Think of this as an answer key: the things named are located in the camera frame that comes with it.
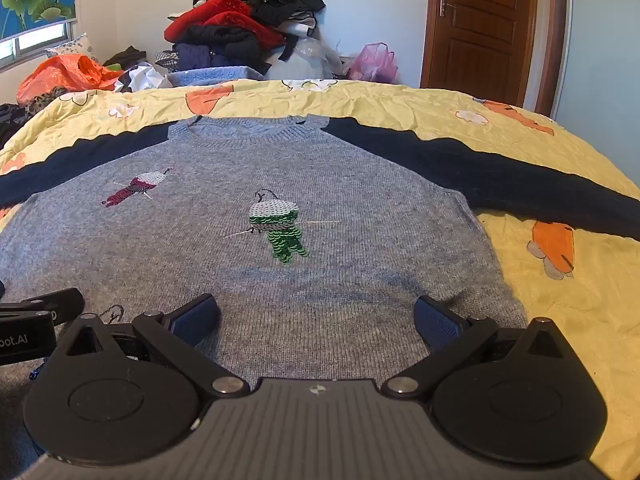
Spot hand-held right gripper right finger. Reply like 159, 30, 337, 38
381, 295, 585, 402

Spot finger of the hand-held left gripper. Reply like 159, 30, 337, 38
0, 287, 86, 330

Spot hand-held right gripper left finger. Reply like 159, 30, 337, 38
44, 292, 251, 402

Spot grey knit sweater navy sleeves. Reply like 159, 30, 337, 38
0, 114, 640, 461

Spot dark patterned clothes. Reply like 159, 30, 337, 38
0, 87, 69, 150

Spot pile of clothes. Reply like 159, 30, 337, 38
155, 0, 328, 78

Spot yellow printed bedspread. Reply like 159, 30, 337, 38
0, 79, 640, 480

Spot orange plastic bag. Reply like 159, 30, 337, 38
16, 55, 124, 107

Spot white crumpled bag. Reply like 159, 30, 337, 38
115, 62, 174, 92

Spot light blue folded cloth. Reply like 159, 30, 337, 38
167, 65, 266, 87

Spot floral pillow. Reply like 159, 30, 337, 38
45, 33, 99, 64

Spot dark brown garment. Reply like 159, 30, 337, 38
102, 46, 149, 69

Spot window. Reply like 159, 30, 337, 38
0, 22, 69, 72

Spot pink plastic bag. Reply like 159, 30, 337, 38
347, 42, 401, 85

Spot clear plastic bag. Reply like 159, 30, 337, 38
292, 37, 352, 81

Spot brown wooden door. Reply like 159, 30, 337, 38
420, 0, 539, 107

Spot brown door frame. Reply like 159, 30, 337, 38
534, 0, 569, 117

